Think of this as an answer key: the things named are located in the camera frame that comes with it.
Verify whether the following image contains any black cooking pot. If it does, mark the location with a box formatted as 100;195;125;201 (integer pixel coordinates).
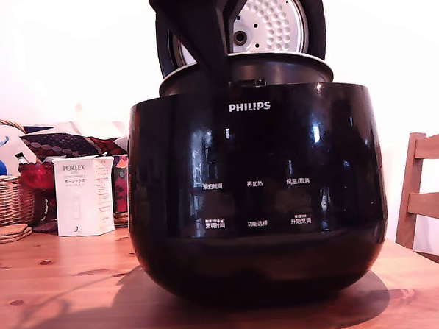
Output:
157;48;335;99

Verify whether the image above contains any rice cooker lid, dimpled plate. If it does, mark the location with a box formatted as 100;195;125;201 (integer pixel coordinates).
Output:
154;0;329;81

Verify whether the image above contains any black Philips rice cooker body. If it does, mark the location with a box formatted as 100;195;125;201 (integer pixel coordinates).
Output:
122;77;393;312

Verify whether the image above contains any dark patterned cushion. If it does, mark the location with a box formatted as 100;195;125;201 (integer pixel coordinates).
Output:
18;128;129;164

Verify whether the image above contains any red floral patterned box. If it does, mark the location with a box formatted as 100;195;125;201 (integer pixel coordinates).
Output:
110;154;133;226

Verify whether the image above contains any white Porlex carton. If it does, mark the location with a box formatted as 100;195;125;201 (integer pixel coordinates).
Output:
52;153;118;238

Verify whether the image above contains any woven wicker basket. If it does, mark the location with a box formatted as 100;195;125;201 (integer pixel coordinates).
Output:
0;117;38;228

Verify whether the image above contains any wooden chair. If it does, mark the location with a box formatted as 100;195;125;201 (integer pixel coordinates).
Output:
389;130;439;271

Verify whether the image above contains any stack of cork coasters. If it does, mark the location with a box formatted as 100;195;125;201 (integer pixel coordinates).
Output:
0;222;35;244

